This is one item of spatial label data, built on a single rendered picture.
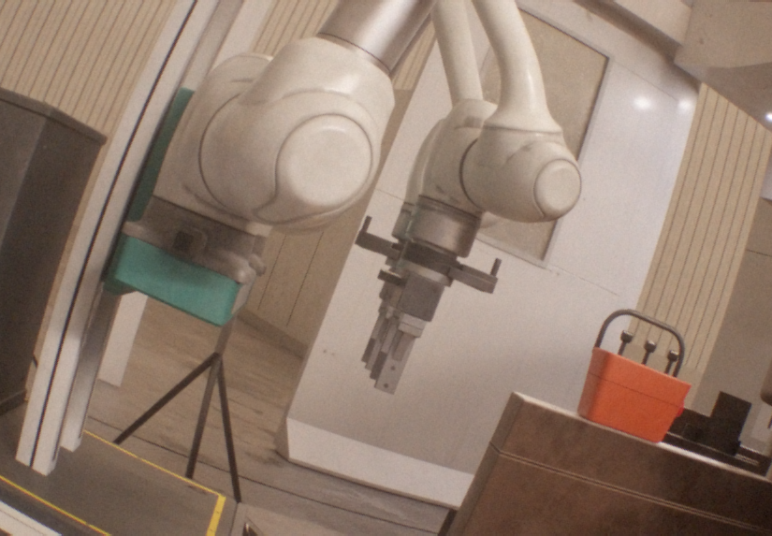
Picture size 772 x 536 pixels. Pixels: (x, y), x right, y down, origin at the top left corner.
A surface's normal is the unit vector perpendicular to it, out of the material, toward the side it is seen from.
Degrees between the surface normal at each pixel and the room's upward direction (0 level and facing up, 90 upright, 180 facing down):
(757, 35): 90
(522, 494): 90
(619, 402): 97
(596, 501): 90
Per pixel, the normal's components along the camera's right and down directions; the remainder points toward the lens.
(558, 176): 0.44, 0.36
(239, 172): -0.79, 0.25
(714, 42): -0.85, -0.33
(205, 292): 0.06, 0.02
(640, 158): 0.37, 0.15
